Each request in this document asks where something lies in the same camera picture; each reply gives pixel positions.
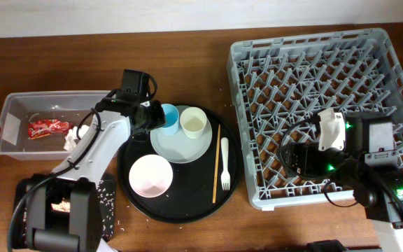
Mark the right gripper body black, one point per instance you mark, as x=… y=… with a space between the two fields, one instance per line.
x=317 y=165

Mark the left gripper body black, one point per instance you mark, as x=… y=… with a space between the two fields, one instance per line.
x=155 y=116

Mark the light blue plastic cup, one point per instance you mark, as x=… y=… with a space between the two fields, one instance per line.
x=171 y=120

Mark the pink bowl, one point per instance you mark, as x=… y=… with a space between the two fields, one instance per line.
x=150 y=176

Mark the white paper napkin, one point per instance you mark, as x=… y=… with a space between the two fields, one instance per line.
x=72 y=137

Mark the food scraps and rice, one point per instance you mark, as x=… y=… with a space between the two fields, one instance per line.
x=82 y=210

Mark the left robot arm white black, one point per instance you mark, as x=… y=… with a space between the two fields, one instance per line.
x=90 y=158

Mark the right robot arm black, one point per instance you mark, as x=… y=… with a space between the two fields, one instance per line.
x=356 y=150

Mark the grey plastic dishwasher rack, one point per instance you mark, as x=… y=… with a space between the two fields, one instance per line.
x=277 y=82

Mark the black rectangular waste tray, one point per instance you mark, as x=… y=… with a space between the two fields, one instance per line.
x=27 y=228

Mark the clear plastic waste bin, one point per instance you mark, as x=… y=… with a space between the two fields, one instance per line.
x=22 y=108

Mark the cream plastic cup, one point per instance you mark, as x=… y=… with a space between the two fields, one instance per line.
x=193 y=120

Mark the light grey round plate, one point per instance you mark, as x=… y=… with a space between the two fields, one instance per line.
x=178 y=148

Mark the white plastic fork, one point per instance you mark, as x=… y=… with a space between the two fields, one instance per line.
x=225 y=176

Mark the round black serving tray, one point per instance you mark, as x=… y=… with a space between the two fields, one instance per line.
x=189 y=197

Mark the single wooden chopstick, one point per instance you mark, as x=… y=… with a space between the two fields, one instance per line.
x=217 y=157

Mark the red snack wrapper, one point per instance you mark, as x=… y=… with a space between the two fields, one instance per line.
x=44 y=128

